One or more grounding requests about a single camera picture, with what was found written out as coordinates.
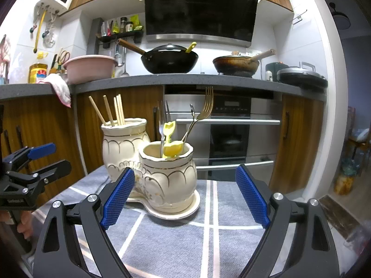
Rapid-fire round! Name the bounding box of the black spice shelf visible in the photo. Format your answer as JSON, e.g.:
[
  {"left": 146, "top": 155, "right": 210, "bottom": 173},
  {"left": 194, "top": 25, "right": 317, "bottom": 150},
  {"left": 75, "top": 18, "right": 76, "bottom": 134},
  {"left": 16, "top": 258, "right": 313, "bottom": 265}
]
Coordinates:
[{"left": 95, "top": 18, "right": 144, "bottom": 48}]

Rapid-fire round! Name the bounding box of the black wok with lid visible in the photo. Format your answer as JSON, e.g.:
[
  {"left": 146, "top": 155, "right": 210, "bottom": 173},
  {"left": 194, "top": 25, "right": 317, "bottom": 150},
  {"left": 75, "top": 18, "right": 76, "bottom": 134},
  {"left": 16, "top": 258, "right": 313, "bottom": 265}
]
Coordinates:
[{"left": 118, "top": 39, "right": 198, "bottom": 74}]

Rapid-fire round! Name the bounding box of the silver flower-handle spoon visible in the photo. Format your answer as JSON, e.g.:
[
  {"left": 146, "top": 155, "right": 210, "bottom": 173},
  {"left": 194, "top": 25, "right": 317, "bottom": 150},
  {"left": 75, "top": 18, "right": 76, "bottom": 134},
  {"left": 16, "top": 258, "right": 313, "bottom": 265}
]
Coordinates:
[{"left": 189, "top": 104, "right": 195, "bottom": 122}]

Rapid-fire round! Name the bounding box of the cream ceramic double utensil holder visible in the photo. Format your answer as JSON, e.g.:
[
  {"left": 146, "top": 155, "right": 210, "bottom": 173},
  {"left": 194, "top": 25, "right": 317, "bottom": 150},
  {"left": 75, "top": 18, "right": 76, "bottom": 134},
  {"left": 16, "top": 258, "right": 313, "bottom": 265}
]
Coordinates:
[{"left": 101, "top": 118, "right": 201, "bottom": 220}]

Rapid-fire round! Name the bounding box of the silver steel fork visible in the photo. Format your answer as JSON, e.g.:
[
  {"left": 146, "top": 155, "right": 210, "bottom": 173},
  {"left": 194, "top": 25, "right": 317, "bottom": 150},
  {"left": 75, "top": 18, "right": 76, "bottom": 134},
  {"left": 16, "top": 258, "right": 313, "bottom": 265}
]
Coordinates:
[{"left": 158, "top": 101, "right": 171, "bottom": 158}]

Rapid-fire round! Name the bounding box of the gold fork in holder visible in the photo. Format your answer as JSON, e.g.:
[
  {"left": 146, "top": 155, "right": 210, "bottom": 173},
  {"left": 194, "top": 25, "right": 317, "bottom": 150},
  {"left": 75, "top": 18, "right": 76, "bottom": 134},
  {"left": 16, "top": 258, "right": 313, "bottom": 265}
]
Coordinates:
[{"left": 182, "top": 86, "right": 214, "bottom": 142}]

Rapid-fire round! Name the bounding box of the built-in steel oven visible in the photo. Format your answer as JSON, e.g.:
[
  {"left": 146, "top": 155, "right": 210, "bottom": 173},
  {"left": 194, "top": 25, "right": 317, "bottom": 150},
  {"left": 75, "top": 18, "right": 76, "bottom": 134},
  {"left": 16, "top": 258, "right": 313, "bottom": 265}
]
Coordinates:
[{"left": 163, "top": 85, "right": 284, "bottom": 181}]

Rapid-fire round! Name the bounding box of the pink white dish cloth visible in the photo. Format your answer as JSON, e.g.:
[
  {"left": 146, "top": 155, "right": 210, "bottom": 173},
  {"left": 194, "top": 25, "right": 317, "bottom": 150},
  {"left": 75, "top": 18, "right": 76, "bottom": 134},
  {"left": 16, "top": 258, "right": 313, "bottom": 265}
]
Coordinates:
[{"left": 37, "top": 73, "right": 71, "bottom": 108}]

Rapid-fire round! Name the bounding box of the black electric griddle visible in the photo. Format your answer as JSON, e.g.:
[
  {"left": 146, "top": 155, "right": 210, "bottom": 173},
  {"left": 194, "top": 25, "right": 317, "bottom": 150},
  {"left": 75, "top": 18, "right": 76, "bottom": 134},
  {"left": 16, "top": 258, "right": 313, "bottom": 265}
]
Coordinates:
[{"left": 277, "top": 62, "right": 328, "bottom": 92}]

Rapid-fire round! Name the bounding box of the wooden chair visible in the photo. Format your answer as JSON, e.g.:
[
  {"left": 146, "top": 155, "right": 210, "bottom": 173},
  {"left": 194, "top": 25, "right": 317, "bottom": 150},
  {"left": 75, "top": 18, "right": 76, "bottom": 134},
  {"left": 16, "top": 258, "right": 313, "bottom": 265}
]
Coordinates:
[{"left": 345, "top": 107, "right": 370, "bottom": 176}]

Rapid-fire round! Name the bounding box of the wooden chopstick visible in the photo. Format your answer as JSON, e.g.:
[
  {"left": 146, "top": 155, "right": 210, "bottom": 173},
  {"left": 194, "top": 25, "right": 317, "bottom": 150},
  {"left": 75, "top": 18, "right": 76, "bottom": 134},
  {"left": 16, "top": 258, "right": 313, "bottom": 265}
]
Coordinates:
[
  {"left": 89, "top": 95, "right": 107, "bottom": 126},
  {"left": 103, "top": 95, "right": 115, "bottom": 127},
  {"left": 117, "top": 94, "right": 125, "bottom": 125},
  {"left": 116, "top": 95, "right": 125, "bottom": 126},
  {"left": 114, "top": 97, "right": 121, "bottom": 126}
]

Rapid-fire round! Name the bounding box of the person's left hand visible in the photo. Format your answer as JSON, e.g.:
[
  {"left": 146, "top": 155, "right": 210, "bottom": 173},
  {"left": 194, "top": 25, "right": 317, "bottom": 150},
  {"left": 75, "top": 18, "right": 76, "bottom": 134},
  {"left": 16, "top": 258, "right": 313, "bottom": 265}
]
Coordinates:
[{"left": 0, "top": 210, "right": 33, "bottom": 240}]

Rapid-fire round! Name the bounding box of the black range hood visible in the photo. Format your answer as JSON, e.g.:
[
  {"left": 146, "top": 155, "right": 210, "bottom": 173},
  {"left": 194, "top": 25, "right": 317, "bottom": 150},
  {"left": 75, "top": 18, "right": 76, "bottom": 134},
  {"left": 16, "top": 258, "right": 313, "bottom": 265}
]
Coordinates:
[{"left": 144, "top": 0, "right": 259, "bottom": 47}]

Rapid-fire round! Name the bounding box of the yellow cooking oil bottle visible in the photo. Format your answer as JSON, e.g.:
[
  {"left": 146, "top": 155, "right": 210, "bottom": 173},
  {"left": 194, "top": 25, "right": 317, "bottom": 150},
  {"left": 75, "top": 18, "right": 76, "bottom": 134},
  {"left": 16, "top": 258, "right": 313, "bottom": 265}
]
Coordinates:
[{"left": 28, "top": 52, "right": 48, "bottom": 83}]

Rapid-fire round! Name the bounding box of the clear jar with yellow contents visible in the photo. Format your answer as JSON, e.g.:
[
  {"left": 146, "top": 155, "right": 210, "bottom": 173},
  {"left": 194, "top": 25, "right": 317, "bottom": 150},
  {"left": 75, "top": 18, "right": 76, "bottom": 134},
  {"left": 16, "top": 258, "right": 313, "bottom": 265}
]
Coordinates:
[{"left": 334, "top": 158, "right": 359, "bottom": 196}]

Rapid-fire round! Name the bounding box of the grey striped table cloth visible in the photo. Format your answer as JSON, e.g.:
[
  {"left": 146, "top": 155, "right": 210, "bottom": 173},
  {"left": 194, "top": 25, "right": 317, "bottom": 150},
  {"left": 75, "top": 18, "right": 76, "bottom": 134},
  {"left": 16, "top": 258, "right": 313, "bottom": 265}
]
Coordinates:
[{"left": 28, "top": 165, "right": 352, "bottom": 278}]

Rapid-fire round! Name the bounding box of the brown frying pan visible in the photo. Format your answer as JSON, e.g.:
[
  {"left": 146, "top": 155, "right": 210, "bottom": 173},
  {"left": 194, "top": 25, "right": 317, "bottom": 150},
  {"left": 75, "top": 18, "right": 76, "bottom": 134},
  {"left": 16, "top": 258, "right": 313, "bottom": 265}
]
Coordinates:
[{"left": 213, "top": 49, "right": 276, "bottom": 77}]

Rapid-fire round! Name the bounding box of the pink plastic basin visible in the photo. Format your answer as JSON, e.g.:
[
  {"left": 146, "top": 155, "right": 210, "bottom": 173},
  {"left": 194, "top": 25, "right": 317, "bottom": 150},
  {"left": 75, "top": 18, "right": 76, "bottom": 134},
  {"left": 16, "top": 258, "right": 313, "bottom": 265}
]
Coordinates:
[{"left": 64, "top": 55, "right": 118, "bottom": 85}]

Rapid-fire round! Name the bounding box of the wooden chopstick in holder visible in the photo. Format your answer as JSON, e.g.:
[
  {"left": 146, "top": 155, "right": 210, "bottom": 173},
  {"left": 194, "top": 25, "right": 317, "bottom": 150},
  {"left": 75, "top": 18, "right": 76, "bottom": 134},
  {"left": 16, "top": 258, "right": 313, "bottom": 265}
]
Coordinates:
[{"left": 103, "top": 95, "right": 115, "bottom": 127}]

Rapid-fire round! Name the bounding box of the white wall hook rack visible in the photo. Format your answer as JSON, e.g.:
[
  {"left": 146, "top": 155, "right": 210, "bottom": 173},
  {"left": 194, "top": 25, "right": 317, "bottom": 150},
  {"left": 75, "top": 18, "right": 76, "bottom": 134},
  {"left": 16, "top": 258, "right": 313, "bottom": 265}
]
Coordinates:
[{"left": 34, "top": 0, "right": 71, "bottom": 16}]

